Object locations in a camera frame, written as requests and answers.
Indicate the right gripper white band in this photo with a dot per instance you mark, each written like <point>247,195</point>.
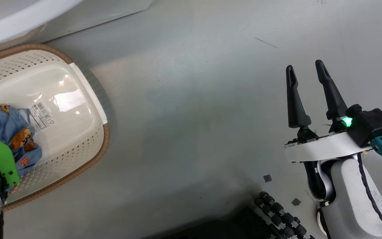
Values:
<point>320,147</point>

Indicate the blue bear print garment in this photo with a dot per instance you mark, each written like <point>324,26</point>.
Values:
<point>2,122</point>

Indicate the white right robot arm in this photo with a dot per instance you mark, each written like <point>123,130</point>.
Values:
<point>350,199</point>

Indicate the black robot base rollers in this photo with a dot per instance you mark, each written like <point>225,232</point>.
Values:
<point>277,212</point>

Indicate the barcode label in basket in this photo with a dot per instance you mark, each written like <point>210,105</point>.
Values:
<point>41,116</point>

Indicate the cream perforated laundry basket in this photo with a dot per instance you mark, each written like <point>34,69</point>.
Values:
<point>71,149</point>

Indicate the white front-load washing machine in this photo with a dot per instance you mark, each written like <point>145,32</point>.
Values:
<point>95,13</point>

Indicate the small grey floor marker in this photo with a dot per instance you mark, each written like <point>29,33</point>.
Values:
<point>267,178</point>
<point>296,201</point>

